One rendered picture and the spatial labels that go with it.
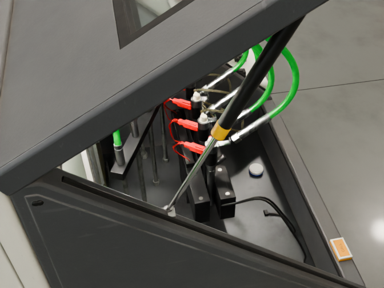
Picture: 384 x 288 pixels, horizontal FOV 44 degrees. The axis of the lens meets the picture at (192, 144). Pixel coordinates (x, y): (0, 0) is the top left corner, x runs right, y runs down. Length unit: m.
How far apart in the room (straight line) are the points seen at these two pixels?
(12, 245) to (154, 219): 0.18
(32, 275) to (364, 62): 2.92
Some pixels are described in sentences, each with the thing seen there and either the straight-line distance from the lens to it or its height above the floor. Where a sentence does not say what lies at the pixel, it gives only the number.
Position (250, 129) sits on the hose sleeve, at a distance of 1.04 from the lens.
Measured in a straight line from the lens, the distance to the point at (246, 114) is 1.12.
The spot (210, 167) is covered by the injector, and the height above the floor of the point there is 1.05.
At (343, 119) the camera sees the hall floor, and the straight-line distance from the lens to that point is 2.90.
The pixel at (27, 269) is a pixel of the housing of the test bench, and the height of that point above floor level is 1.29.
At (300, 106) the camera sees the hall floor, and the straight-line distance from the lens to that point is 2.93.
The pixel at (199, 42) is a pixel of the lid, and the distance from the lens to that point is 0.44.
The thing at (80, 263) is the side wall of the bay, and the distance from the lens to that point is 0.70.
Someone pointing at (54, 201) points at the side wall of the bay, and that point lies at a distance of 0.59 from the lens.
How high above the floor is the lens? 1.86
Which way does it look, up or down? 45 degrees down
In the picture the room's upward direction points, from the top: 2 degrees counter-clockwise
